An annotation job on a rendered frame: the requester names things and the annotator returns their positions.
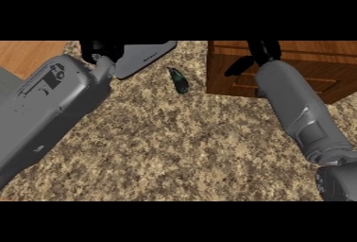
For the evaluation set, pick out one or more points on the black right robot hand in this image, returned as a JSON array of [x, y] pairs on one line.
[[263, 52]]

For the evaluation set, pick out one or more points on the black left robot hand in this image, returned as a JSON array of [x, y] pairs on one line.
[[105, 48]]

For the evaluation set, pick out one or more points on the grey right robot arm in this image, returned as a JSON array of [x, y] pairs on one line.
[[301, 116]]

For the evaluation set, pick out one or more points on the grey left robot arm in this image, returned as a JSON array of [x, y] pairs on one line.
[[46, 104]]

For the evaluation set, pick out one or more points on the brown wooden drawer cabinet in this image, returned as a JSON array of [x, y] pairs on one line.
[[321, 67]]

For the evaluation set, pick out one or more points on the flat grey appliance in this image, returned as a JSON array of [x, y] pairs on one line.
[[142, 58]]

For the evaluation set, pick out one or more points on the dark green bottle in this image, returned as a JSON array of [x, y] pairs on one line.
[[179, 82]]

